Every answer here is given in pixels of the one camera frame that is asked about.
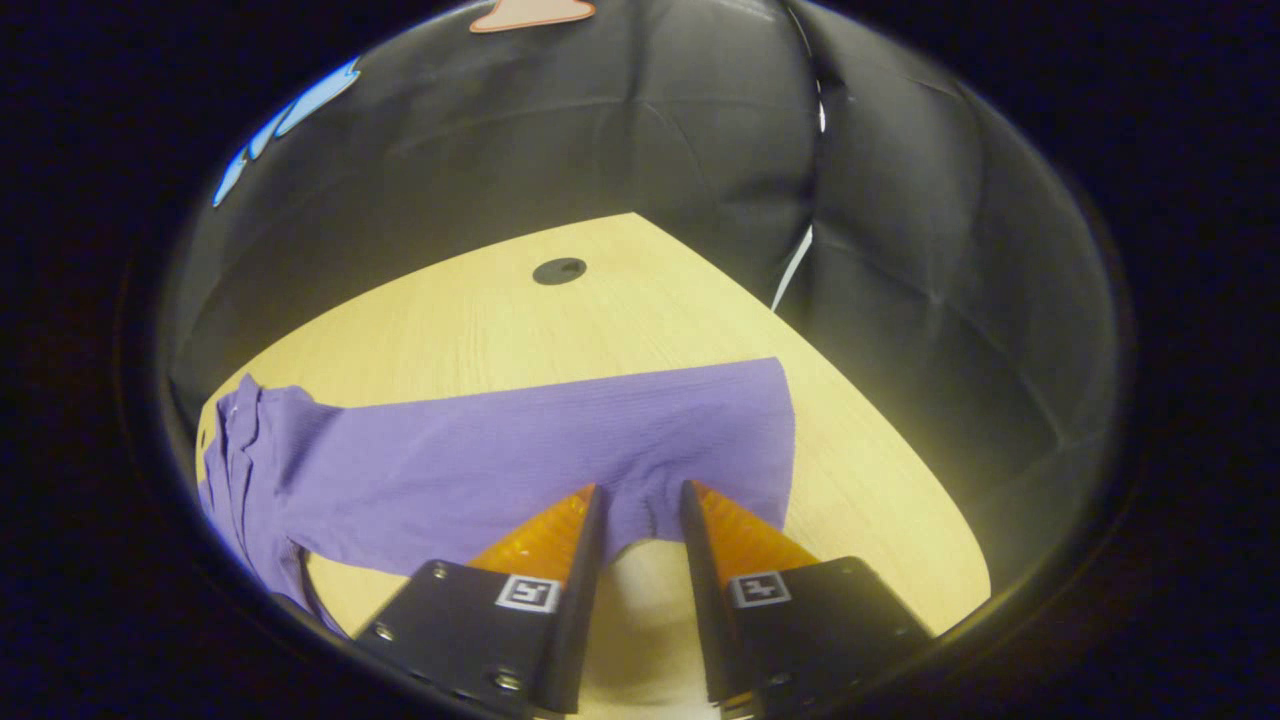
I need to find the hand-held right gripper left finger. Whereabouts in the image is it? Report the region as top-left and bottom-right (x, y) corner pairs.
(353, 483), (605, 720)

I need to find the purple button-up shirt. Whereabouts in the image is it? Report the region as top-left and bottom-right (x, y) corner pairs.
(197, 357), (798, 638)

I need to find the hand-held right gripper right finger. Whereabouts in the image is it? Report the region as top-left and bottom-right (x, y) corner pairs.
(680, 480), (936, 720)

